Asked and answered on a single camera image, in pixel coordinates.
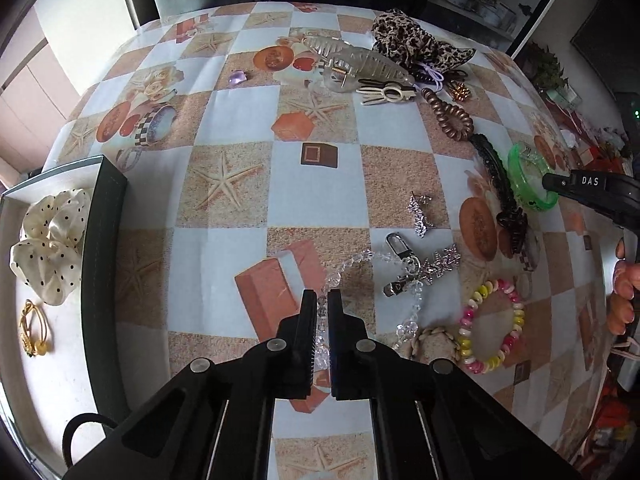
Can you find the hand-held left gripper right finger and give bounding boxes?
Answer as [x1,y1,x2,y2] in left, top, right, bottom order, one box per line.
[329,289,581,480]

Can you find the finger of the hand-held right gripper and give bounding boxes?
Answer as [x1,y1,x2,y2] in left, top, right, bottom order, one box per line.
[542,170,617,211]

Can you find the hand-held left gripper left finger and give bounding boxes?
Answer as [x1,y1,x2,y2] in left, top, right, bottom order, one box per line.
[62,289,318,480]

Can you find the green translucent bangle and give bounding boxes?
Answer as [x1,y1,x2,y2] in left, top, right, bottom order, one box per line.
[507,142,559,212]

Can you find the black rhinestone barrette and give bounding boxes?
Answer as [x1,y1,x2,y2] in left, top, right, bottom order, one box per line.
[469,131,518,213]

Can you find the clear bead bracelet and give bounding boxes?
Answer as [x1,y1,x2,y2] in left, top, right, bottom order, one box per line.
[314,231,427,376]

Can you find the beige braided hair tie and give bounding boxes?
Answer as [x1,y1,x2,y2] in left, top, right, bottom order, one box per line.
[400,326,461,363]

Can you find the pink yellow spiral bracelet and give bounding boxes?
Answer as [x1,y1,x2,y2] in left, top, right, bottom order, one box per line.
[459,279,527,376]

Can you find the silver star hair clip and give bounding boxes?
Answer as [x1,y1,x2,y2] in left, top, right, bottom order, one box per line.
[384,244,462,297]

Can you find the silver rhinestone earring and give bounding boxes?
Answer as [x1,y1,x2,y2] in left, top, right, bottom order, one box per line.
[409,191,436,238]

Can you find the dark green edged tray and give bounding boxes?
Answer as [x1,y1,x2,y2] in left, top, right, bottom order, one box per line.
[0,155,128,467]

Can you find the person's right hand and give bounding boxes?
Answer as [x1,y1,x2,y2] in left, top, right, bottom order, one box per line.
[606,236,640,337]

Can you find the red box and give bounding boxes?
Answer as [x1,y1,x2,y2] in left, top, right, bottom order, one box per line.
[582,142,626,171]

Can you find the potted plant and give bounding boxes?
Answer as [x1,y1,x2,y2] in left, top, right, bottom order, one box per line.
[527,42,568,92]

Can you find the metal pot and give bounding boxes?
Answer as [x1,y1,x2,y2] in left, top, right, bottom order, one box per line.
[477,0,518,29]

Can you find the ivory hair claw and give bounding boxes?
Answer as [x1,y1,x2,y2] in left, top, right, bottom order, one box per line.
[356,81,418,107]

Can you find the leopard print scrunchie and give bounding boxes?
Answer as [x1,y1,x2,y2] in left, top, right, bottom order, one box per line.
[371,7,478,73]

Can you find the large clear hair claw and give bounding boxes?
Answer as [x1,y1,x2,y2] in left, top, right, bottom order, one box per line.
[300,35,417,93]

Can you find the cream polka dot scrunchie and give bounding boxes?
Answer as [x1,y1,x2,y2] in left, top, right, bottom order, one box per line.
[10,188,93,306]

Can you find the white cabinet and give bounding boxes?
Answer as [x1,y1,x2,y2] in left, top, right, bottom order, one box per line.
[0,35,81,171]

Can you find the brown spiral hair tie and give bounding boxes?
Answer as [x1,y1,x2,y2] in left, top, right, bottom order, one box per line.
[421,87,474,144]

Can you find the black hair tie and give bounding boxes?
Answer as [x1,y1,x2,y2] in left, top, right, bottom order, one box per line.
[415,67,469,86]

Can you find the white elastic hair tie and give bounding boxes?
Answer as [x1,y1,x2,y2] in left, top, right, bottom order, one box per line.
[417,62,448,92]

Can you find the black cable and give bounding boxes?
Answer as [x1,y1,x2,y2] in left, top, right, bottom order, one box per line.
[61,411,119,467]

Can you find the yellow sunflower hair tie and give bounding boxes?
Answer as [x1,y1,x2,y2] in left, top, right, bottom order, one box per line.
[19,300,53,358]

